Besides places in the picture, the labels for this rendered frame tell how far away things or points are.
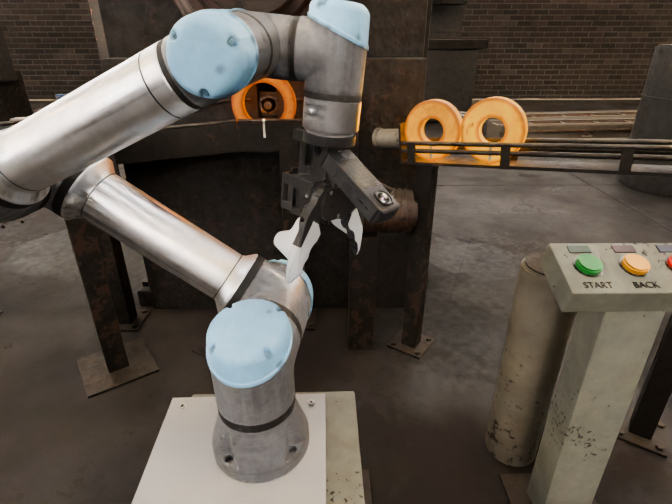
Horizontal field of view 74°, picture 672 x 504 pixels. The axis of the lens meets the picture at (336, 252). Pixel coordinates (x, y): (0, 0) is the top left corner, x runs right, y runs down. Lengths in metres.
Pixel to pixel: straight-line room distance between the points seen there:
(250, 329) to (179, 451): 0.26
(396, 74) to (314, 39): 0.88
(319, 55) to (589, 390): 0.71
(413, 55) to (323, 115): 0.95
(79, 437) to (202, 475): 0.69
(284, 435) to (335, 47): 0.53
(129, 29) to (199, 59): 1.14
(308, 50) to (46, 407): 1.25
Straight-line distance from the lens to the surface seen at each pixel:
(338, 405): 0.90
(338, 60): 0.57
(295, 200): 0.64
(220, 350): 0.61
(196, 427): 0.82
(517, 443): 1.20
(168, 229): 0.73
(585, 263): 0.81
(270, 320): 0.63
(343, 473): 0.80
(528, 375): 1.07
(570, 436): 1.00
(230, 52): 0.45
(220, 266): 0.72
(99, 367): 1.60
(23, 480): 1.38
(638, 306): 0.85
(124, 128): 0.54
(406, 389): 1.38
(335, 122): 0.58
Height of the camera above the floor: 0.93
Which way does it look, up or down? 26 degrees down
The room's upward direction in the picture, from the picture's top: straight up
